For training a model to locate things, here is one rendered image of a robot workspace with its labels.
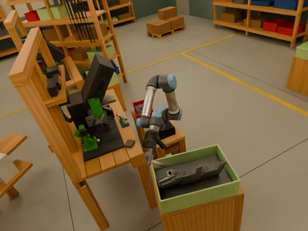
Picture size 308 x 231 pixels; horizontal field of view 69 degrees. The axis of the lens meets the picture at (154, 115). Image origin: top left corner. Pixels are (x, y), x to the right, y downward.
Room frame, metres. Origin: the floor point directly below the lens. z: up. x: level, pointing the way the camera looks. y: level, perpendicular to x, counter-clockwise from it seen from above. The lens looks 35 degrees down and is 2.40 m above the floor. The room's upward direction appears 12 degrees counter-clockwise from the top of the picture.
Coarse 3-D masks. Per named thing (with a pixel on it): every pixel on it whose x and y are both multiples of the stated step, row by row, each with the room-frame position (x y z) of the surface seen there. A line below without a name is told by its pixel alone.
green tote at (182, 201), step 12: (216, 144) 1.40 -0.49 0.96; (168, 156) 1.38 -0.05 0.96; (180, 156) 1.38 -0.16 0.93; (192, 156) 1.38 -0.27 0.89; (204, 156) 1.39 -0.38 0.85; (228, 168) 1.17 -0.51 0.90; (240, 180) 1.00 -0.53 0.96; (192, 192) 0.98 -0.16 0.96; (204, 192) 0.98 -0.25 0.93; (216, 192) 0.99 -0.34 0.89; (228, 192) 0.99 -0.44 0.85; (168, 204) 0.96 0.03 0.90; (180, 204) 0.97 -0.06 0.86; (192, 204) 0.97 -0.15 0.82
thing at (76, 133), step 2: (76, 130) 1.78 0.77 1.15; (78, 130) 1.79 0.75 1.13; (74, 132) 1.78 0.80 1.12; (76, 132) 1.75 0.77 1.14; (78, 132) 1.76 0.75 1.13; (74, 134) 1.76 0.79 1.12; (76, 134) 1.75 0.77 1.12; (78, 134) 1.77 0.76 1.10; (88, 134) 1.81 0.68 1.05; (76, 136) 1.75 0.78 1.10; (78, 136) 1.75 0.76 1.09; (80, 136) 1.76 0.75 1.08; (86, 136) 1.78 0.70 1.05; (88, 136) 1.78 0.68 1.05; (82, 138) 1.76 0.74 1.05; (88, 138) 1.78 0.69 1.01; (90, 138) 1.80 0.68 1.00; (92, 138) 1.81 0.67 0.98; (94, 138) 1.79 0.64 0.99; (88, 140) 1.77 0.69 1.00; (90, 140) 1.77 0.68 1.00; (92, 140) 1.78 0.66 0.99; (94, 140) 1.79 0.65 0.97
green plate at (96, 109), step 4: (88, 100) 2.11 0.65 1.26; (92, 100) 2.11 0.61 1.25; (96, 100) 2.12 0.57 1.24; (92, 104) 2.10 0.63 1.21; (96, 104) 2.11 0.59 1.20; (100, 104) 2.11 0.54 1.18; (92, 108) 2.09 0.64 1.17; (96, 108) 2.09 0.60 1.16; (100, 108) 2.10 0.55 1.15; (92, 112) 2.07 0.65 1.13; (96, 112) 2.08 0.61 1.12; (100, 112) 2.08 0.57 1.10; (96, 116) 2.06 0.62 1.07
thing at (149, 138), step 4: (148, 132) 1.22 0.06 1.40; (152, 132) 1.21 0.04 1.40; (156, 132) 1.21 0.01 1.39; (148, 136) 1.20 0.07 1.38; (152, 136) 1.20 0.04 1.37; (144, 140) 1.18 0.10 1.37; (148, 140) 1.16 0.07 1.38; (152, 140) 1.16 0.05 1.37; (144, 144) 1.15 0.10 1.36; (148, 144) 1.14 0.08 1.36; (152, 144) 1.15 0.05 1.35; (152, 148) 1.16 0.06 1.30
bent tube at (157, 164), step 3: (147, 159) 1.10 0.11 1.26; (147, 162) 1.08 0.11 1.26; (150, 162) 1.07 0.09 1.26; (153, 162) 1.07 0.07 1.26; (156, 162) 1.07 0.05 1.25; (159, 162) 1.07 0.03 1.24; (153, 165) 1.22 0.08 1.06; (156, 165) 1.18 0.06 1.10; (159, 165) 1.06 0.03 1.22; (162, 165) 1.07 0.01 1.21; (165, 165) 1.10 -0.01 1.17; (156, 168) 1.18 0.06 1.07
